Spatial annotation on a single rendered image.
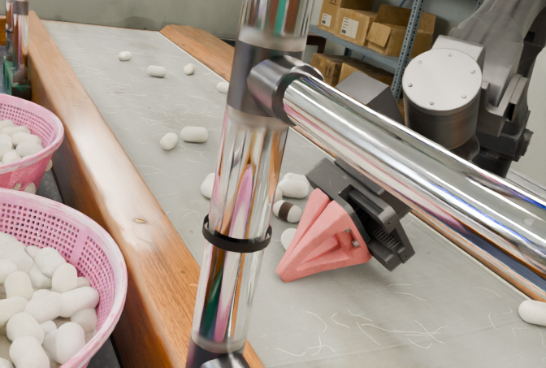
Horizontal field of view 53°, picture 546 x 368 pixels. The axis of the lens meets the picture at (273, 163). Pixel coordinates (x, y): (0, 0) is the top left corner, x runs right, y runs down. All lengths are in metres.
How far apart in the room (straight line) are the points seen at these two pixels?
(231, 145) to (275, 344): 0.25
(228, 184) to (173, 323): 0.20
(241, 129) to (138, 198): 0.35
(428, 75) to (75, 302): 0.31
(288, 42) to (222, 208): 0.06
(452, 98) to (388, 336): 0.19
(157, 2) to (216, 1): 0.55
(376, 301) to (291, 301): 0.08
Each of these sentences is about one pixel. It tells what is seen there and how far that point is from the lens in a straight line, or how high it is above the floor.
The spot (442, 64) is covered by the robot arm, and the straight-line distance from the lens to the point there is 0.43.
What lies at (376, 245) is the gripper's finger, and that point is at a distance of 0.47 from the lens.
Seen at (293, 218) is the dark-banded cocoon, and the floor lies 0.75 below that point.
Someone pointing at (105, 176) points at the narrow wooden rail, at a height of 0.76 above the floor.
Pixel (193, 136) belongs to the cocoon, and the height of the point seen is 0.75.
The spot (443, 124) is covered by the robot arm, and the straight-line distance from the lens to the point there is 0.43.
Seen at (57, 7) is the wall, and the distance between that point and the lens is 4.99.
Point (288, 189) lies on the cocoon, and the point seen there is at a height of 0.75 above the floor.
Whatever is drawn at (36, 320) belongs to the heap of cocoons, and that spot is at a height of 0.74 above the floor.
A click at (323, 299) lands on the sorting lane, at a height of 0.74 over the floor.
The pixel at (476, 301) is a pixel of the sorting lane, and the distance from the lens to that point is 0.54.
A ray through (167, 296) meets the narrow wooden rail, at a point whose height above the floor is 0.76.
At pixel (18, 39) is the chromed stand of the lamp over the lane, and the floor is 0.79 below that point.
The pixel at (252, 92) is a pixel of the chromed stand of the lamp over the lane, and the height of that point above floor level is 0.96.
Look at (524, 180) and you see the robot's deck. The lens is 1.17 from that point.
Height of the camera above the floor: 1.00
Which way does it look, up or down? 21 degrees down
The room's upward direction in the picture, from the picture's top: 11 degrees clockwise
